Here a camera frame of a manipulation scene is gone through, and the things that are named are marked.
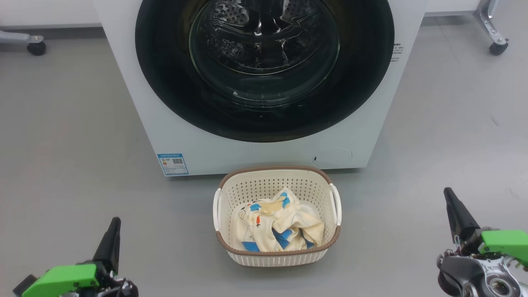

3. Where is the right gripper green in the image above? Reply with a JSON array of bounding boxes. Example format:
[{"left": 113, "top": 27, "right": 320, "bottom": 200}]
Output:
[{"left": 443, "top": 188, "right": 528, "bottom": 266}]

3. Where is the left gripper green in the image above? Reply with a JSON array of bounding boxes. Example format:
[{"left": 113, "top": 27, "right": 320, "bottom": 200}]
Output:
[{"left": 23, "top": 217, "right": 139, "bottom": 297}]

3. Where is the cream garment with cartoon print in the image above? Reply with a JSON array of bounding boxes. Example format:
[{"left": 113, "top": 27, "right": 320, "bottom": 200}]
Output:
[{"left": 231, "top": 189, "right": 304, "bottom": 252}]

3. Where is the cream garment with blue cuff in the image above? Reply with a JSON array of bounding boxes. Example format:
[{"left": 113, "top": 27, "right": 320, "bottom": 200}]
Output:
[{"left": 270, "top": 206, "right": 325, "bottom": 251}]

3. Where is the washing machine door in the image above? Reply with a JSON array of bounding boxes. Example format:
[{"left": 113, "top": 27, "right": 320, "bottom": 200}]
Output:
[{"left": 135, "top": 0, "right": 395, "bottom": 143}]

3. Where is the white front-load washing machine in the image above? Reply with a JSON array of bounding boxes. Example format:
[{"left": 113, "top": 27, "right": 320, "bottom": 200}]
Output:
[{"left": 93, "top": 0, "right": 427, "bottom": 177}]

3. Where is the blue energy label sticker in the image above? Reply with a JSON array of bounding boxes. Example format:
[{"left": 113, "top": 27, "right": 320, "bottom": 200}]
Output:
[{"left": 157, "top": 153, "right": 189, "bottom": 176}]

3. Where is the cream perforated laundry basket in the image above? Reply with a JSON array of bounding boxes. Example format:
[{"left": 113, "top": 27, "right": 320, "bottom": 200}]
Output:
[{"left": 212, "top": 166, "right": 342, "bottom": 267}]

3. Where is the metal cart leg with caster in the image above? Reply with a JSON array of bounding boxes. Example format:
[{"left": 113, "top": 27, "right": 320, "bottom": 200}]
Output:
[
  {"left": 0, "top": 30, "right": 47, "bottom": 56},
  {"left": 425, "top": 0, "right": 509, "bottom": 56}
]

